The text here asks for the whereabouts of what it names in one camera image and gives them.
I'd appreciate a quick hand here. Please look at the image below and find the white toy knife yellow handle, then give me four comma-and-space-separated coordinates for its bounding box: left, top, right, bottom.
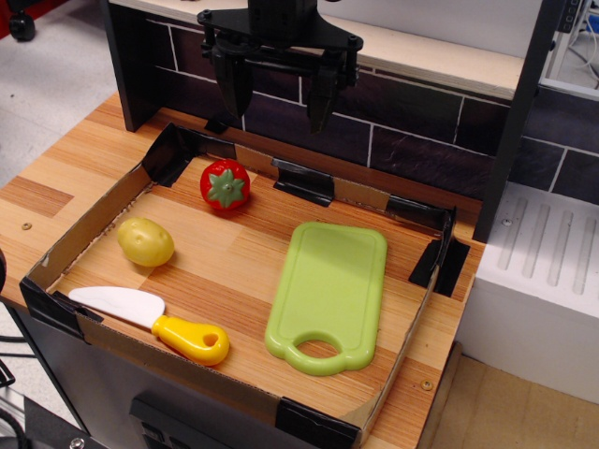
68, 286, 230, 367

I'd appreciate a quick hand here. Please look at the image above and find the black box under table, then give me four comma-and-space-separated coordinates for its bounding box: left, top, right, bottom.
129, 397, 284, 448

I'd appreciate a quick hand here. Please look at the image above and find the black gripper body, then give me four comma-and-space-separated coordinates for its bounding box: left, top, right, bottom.
197, 1, 363, 89

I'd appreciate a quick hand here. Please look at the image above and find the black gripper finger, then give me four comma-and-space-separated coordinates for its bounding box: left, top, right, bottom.
211, 35, 254, 118
307, 51, 344, 134

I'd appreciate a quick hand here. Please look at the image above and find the black chair caster wheel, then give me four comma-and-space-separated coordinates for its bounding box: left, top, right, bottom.
7, 0, 36, 42

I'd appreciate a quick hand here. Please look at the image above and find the wooden shelf with dark posts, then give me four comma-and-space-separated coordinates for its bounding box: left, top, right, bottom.
98, 0, 572, 243

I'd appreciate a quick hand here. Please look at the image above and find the red toy tomato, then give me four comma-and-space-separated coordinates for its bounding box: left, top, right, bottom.
199, 159, 251, 210

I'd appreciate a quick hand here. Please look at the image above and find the yellow toy potato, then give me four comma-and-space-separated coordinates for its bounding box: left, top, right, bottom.
117, 217, 175, 268

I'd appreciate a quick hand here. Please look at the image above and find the green plastic cutting board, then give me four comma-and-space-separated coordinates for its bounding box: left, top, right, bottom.
265, 222, 387, 376

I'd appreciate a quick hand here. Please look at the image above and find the white ribbed drain board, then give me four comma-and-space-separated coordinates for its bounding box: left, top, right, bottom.
456, 183, 598, 403

